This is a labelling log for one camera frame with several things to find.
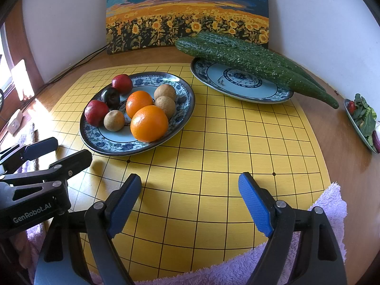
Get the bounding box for purple fluffy towel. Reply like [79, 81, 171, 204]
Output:
[89, 182, 348, 285]

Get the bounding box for large blue floral plate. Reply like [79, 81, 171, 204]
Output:
[80, 72, 196, 156]

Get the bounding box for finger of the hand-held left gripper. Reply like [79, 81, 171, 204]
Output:
[0, 137, 59, 173]
[0, 149, 93, 198]

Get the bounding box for green leafy vegetables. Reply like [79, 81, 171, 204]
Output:
[352, 93, 377, 137]

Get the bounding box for small vegetable dish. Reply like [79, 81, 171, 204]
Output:
[344, 98, 380, 154]

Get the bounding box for yellow grid game board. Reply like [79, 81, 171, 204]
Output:
[47, 63, 332, 276]

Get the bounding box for red apple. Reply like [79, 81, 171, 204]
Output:
[85, 100, 110, 126]
[112, 74, 133, 95]

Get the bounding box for green cucumber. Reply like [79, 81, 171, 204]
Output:
[175, 37, 339, 109]
[267, 50, 326, 92]
[194, 31, 317, 82]

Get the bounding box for small blue floral plate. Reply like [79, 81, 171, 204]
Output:
[190, 57, 294, 104]

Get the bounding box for brown wooden window frame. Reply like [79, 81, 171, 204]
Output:
[4, 4, 45, 95]

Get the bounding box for pale purple striped cloth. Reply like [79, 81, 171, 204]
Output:
[15, 121, 48, 247]

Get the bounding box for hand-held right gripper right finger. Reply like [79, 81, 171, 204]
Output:
[238, 171, 347, 285]

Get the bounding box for round brown fruit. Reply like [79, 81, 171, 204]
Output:
[104, 110, 125, 132]
[154, 95, 176, 119]
[154, 84, 177, 101]

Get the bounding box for black cable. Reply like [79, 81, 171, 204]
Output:
[30, 46, 107, 95]

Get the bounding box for sunflower field painting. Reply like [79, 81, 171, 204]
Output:
[106, 0, 270, 55]

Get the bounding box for dark purple plum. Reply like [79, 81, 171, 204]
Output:
[101, 87, 121, 109]

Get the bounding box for white power adapter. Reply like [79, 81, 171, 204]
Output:
[6, 108, 24, 135]

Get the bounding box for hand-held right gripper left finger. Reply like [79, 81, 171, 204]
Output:
[34, 173, 142, 285]

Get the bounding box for orange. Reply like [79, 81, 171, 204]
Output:
[130, 105, 169, 143]
[126, 90, 154, 119]

